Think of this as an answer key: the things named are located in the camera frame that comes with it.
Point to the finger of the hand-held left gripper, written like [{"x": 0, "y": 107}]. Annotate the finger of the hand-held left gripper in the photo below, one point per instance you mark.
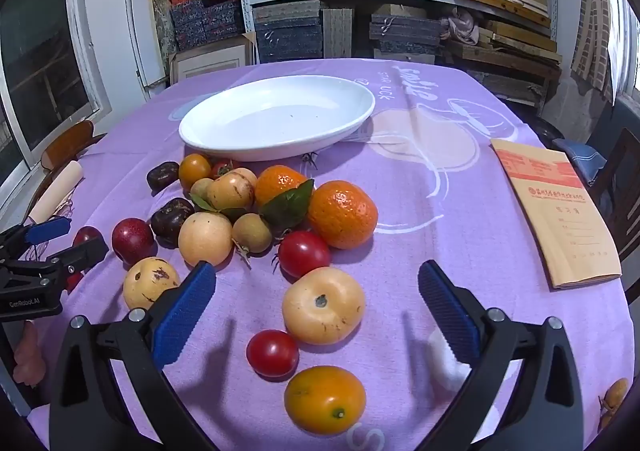
[
  {"x": 47, "y": 229},
  {"x": 82, "y": 251}
]

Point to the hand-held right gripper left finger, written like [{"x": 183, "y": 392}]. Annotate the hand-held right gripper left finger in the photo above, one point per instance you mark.
[{"x": 185, "y": 316}]

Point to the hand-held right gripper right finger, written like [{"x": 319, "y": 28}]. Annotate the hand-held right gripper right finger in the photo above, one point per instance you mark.
[{"x": 450, "y": 313}]

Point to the dark red plum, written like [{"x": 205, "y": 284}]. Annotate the dark red plum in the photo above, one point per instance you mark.
[
  {"x": 86, "y": 235},
  {"x": 132, "y": 240}
]

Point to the red cherry tomato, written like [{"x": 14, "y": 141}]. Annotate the red cherry tomato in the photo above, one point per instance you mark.
[
  {"x": 303, "y": 253},
  {"x": 220, "y": 168},
  {"x": 74, "y": 281},
  {"x": 272, "y": 353}
]

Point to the spotted yellow loquat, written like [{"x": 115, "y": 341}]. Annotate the spotted yellow loquat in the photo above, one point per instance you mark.
[{"x": 145, "y": 286}]

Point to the tan round pear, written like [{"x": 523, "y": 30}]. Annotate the tan round pear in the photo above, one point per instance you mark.
[{"x": 205, "y": 238}]

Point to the dark brown water chestnut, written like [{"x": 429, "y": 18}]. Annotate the dark brown water chestnut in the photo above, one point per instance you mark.
[
  {"x": 162, "y": 175},
  {"x": 170, "y": 223}
]

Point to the tan longan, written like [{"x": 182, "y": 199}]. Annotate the tan longan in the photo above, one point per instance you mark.
[
  {"x": 251, "y": 232},
  {"x": 201, "y": 188}
]

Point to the green leaf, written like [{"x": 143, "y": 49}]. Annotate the green leaf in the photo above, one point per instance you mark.
[
  {"x": 287, "y": 206},
  {"x": 205, "y": 205}
]

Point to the pale yellow persimmon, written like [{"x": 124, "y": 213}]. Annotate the pale yellow persimmon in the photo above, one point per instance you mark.
[{"x": 325, "y": 311}]

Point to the blemished orange-yellow persimmon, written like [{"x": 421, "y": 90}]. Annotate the blemished orange-yellow persimmon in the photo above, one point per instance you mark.
[{"x": 230, "y": 191}]

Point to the orange tomato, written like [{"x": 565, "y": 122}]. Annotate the orange tomato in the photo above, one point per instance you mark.
[
  {"x": 195, "y": 171},
  {"x": 325, "y": 398}
]

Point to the mandarin orange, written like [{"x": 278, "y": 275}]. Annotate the mandarin orange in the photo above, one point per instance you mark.
[
  {"x": 342, "y": 213},
  {"x": 280, "y": 183}
]

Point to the white oval plate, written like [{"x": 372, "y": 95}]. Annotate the white oval plate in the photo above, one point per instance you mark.
[{"x": 280, "y": 116}]

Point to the person's left hand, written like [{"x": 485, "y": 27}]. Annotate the person's left hand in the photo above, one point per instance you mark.
[{"x": 30, "y": 356}]

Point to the white tissue ball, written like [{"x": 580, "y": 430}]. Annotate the white tissue ball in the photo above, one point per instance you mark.
[{"x": 440, "y": 371}]

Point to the purple printed tablecloth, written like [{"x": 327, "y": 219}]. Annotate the purple printed tablecloth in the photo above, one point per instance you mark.
[{"x": 425, "y": 241}]

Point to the wooden chair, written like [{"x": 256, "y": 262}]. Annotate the wooden chair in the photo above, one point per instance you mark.
[{"x": 67, "y": 143}]

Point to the brown paper notebook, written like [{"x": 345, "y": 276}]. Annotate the brown paper notebook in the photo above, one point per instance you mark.
[{"x": 560, "y": 221}]

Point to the dark dried stem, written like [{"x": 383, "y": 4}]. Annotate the dark dried stem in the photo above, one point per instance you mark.
[{"x": 310, "y": 159}]

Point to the blue cloth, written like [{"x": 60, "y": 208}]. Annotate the blue cloth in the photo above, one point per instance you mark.
[{"x": 582, "y": 156}]

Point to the dark slatted chair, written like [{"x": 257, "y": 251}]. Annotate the dark slatted chair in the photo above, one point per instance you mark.
[{"x": 622, "y": 166}]

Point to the green marbled board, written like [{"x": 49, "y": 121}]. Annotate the green marbled board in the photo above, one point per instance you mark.
[{"x": 160, "y": 21}]

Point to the stack of blue patterned boxes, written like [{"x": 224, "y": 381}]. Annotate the stack of blue patterned boxes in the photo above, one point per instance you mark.
[{"x": 205, "y": 23}]

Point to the stack of dark grey boxes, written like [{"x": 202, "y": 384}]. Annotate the stack of dark grey boxes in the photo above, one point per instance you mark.
[
  {"x": 287, "y": 33},
  {"x": 405, "y": 33}
]

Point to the pink cloth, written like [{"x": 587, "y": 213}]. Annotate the pink cloth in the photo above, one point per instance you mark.
[{"x": 460, "y": 26}]

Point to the upright grey wooden boxes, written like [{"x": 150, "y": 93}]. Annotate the upright grey wooden boxes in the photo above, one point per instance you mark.
[{"x": 337, "y": 33}]

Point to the brick pattern curtain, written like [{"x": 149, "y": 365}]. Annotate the brick pattern curtain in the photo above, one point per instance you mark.
[{"x": 595, "y": 31}]

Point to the bright window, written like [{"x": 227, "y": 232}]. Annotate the bright window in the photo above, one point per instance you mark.
[{"x": 627, "y": 41}]

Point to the white frame window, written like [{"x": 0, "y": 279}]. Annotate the white frame window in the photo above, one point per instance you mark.
[{"x": 45, "y": 56}]

